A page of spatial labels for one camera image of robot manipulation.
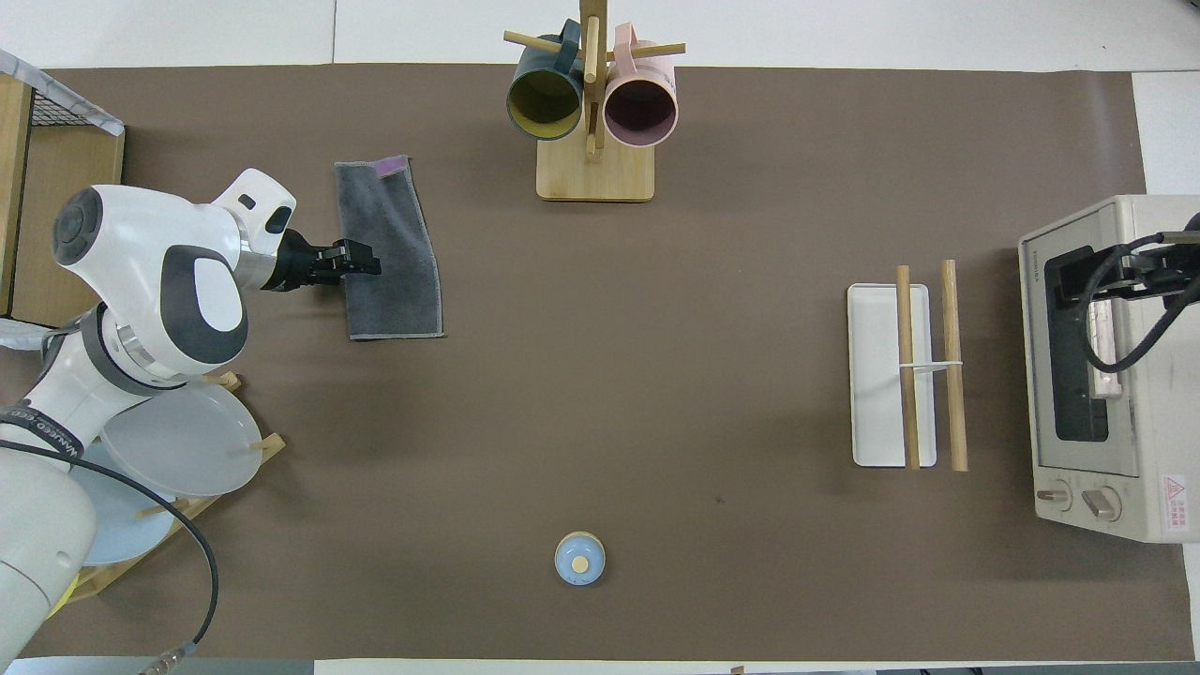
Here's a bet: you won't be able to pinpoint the black wire basket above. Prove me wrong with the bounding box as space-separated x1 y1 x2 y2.
26 82 113 132

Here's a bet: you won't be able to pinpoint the yellow plate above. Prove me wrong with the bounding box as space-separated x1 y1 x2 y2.
42 570 81 622

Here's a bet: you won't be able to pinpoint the wooden plate rack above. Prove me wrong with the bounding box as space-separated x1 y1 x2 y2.
61 372 287 603

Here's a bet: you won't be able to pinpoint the light blue plate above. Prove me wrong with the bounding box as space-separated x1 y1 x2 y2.
66 441 179 566

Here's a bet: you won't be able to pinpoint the wooden mug tree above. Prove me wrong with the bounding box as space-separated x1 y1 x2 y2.
503 0 686 203

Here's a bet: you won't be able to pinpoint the grey plate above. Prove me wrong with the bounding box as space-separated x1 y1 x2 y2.
98 380 264 498

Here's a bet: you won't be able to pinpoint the purple and grey towel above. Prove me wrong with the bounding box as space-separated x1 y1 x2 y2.
335 155 445 341

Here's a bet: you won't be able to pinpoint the pink mug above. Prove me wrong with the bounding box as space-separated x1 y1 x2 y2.
603 23 679 148

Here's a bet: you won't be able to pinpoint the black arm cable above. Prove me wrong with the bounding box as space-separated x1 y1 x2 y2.
0 439 218 675
1076 234 1200 374

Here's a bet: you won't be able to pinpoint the dark teal mug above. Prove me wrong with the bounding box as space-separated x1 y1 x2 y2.
506 19 585 142

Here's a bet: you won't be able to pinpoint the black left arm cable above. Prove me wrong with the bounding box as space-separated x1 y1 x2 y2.
0 439 218 675

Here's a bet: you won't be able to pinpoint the brown table mat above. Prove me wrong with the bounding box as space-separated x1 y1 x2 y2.
0 64 1194 662

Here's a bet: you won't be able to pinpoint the white towel rack wooden bars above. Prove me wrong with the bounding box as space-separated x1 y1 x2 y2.
847 260 968 473

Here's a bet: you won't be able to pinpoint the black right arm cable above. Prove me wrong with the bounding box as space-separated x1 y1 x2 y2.
1076 234 1200 374

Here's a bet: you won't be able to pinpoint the beige toaster oven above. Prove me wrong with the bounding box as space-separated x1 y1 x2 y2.
1018 194 1200 545

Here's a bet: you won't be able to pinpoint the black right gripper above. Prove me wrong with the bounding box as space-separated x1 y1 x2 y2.
1116 214 1200 301

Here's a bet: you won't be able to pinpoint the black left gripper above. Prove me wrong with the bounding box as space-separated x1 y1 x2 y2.
262 230 383 293

